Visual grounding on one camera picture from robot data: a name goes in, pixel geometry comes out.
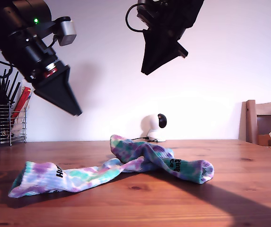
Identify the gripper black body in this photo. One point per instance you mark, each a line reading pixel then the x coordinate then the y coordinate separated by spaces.
pixel 38 61

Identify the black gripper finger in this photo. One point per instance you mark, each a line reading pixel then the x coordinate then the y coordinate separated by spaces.
pixel 159 52
pixel 62 97

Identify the tie-dye Hugging Face sock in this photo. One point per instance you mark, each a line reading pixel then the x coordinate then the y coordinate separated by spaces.
pixel 189 170
pixel 43 179

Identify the black chopstick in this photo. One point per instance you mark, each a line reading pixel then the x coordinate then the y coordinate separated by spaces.
pixel 7 81
pixel 16 92
pixel 2 80
pixel 13 87

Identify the red and yellow paper packet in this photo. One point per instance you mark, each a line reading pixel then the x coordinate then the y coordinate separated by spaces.
pixel 23 98

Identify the white paper packet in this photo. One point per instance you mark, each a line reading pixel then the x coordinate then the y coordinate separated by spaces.
pixel 19 126

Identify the wooden chair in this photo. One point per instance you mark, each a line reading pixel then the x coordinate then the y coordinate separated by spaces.
pixel 250 121

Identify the brown cardboard box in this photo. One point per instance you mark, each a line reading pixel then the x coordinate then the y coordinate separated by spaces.
pixel 264 140

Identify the white round security camera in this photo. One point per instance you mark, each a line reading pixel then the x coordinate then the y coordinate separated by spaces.
pixel 150 125

